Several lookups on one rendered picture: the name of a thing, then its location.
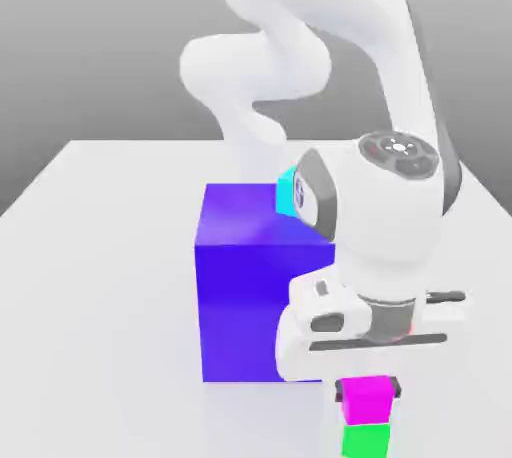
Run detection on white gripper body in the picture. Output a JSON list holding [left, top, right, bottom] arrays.
[[275, 305, 453, 384]]

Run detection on small cyan cube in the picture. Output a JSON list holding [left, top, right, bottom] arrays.
[[275, 164, 300, 216]]

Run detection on small green cube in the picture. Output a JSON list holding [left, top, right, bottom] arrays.
[[340, 423, 392, 458]]

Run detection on small magenta cube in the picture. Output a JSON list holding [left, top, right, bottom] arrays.
[[339, 375, 396, 427]]

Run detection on large blue box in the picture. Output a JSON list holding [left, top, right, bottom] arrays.
[[194, 182, 337, 384]]

